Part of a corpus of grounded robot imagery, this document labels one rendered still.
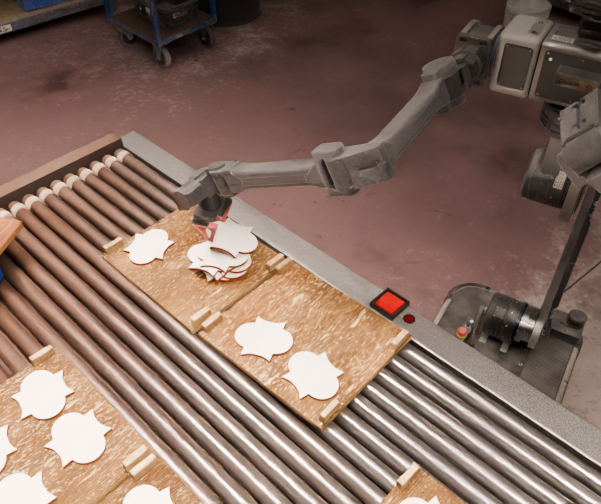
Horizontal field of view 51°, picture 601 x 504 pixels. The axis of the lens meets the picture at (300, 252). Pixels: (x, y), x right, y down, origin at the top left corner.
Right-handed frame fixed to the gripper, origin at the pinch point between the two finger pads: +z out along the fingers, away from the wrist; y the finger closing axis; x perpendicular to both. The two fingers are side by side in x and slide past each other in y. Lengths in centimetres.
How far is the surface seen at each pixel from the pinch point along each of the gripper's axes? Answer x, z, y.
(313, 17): -92, 108, -365
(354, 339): 44.3, 10.4, 17.9
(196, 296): 0.4, 9.3, 16.8
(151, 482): 14, 9, 67
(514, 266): 88, 108, -121
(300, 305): 27.9, 10.1, 11.3
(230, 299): 9.5, 9.6, 15.0
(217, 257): 2.8, 3.8, 6.5
